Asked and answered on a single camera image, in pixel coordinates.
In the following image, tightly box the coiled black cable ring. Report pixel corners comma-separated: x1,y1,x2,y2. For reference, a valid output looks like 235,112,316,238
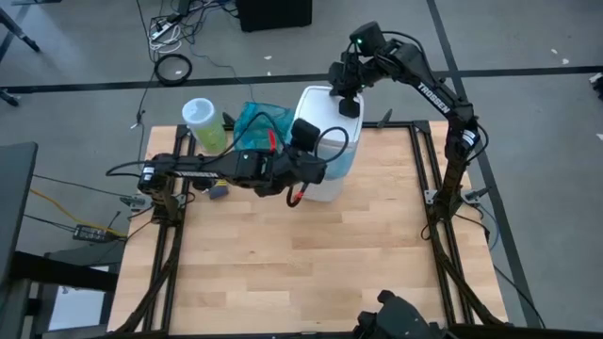
154,53,193,88

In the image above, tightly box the white bin lid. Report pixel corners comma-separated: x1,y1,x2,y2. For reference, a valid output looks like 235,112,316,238
291,85,366,148

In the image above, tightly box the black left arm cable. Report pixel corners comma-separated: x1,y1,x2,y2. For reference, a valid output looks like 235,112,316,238
106,110,350,179

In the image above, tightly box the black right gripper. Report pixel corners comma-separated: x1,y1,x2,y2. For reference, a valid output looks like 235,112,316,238
328,55,377,120

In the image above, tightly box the white floor cable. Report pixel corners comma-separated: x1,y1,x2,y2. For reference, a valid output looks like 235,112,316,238
149,36,184,54

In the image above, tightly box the yellow cable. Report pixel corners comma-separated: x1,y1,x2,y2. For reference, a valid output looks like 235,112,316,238
30,187,128,238

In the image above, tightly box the black floor cable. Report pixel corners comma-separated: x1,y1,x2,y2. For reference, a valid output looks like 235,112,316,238
134,0,159,131

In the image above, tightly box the green wipes canister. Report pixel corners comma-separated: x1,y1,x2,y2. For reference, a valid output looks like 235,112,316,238
181,97,230,155

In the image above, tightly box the white plastic trash bin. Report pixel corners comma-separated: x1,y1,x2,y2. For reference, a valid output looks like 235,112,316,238
303,174,348,203

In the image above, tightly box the black power adapter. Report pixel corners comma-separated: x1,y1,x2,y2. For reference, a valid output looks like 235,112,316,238
73,224,119,244

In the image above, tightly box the white power strip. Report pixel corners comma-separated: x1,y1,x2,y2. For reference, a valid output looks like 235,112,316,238
150,21,178,42

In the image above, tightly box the black floor box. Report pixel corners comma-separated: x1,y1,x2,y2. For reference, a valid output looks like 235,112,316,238
235,0,314,33

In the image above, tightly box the black aluminium table frame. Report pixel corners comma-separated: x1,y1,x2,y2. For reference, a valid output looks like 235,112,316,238
108,108,603,339

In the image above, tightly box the white board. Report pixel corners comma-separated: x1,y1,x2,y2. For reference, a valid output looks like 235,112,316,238
48,266,113,332

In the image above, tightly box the gray yellow work glove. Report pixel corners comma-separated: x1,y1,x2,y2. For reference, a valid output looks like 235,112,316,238
202,181,231,202

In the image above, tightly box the teal trash bag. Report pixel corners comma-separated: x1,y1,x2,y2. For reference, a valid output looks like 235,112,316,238
233,101,297,153

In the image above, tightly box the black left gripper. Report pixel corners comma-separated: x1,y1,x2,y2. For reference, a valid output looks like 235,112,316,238
270,118,329,198

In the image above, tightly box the black side desk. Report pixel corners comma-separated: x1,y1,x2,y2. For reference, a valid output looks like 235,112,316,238
0,140,119,339

